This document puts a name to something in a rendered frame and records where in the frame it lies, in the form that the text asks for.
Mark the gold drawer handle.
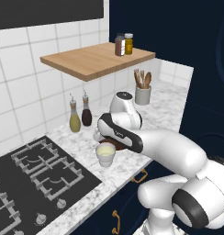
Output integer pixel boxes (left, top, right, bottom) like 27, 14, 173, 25
130, 168, 149, 185

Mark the gold cupboard handle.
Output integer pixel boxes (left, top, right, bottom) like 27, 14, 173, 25
111, 209, 121, 235

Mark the yellow oil bottle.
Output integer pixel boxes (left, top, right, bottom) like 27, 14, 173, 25
69, 94, 83, 134

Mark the navy cupboard door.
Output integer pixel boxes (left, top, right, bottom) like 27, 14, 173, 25
69, 180, 154, 235

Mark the black extractor hood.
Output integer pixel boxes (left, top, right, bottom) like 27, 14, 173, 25
0, 0, 105, 31

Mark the brown spice jar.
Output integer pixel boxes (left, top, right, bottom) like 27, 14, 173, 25
114, 32, 127, 57

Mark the dark vinegar bottle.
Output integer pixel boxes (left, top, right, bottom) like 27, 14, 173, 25
81, 89, 94, 128

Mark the wooden spoon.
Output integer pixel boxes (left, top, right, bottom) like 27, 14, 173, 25
143, 71, 153, 90

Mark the yellow spice jar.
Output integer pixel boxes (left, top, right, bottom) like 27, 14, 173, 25
124, 32, 134, 56

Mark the wooden spatula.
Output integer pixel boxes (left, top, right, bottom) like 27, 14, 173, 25
133, 68, 141, 89

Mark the wooden wall shelf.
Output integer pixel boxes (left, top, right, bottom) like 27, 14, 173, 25
39, 41, 157, 83

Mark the navy drawer front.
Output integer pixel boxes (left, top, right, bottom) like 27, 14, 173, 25
116, 159, 185, 200

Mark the white glass of lemonade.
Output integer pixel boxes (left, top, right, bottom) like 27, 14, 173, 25
95, 142, 118, 168

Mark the black gas hob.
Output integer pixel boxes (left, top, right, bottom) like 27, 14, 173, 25
0, 135, 104, 235

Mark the navy fridge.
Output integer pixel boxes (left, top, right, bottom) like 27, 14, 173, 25
108, 0, 224, 162

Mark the grey utensil pot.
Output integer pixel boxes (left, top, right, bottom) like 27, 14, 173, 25
134, 84, 152, 106

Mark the wooden fork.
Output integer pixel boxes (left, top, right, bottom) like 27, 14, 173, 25
140, 70, 146, 89

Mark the brown ice bowl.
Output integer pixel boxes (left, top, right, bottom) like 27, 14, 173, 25
95, 137, 128, 151

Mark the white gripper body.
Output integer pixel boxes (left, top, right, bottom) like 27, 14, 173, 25
93, 128, 103, 143

